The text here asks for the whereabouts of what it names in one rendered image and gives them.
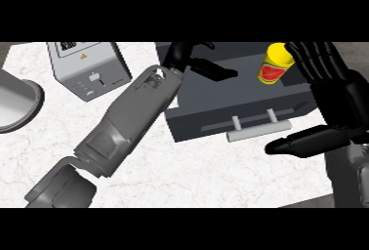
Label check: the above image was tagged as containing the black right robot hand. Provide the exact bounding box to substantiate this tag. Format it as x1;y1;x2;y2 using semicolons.
264;41;369;159

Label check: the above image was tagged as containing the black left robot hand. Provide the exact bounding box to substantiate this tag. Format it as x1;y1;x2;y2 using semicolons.
161;41;239;82

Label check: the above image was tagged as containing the dark grey open drawer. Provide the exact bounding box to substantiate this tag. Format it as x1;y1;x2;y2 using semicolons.
154;41;323;144

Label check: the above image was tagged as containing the yellow cup with red label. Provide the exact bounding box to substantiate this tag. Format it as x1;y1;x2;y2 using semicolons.
257;42;295;85

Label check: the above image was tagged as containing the grey box appliance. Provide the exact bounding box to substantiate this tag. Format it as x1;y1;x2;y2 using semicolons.
44;41;134;103

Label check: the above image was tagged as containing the round grey pot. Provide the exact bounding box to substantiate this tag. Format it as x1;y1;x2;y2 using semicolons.
0;68;46;135

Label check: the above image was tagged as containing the pale grey drawer handle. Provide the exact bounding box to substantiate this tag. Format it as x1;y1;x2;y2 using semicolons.
224;108;294;143

